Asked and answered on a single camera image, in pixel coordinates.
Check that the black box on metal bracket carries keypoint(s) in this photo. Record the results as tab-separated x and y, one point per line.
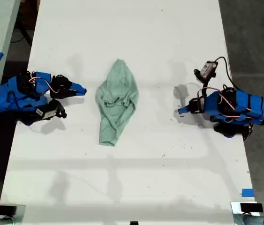
7	210
251	207

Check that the small blue tape patch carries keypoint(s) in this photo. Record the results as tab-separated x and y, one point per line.
247	192

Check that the blue-taped fixed gripper finger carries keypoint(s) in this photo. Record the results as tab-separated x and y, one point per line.
75	92
190	112

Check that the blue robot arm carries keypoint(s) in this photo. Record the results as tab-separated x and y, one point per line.
17	96
244	106

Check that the blue-taped moving gripper finger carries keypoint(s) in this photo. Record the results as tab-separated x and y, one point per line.
189	106
75	86

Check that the pale green T-shirt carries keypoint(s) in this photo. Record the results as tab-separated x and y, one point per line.
116	93

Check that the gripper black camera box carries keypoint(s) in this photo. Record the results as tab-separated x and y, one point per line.
206	69
49	112

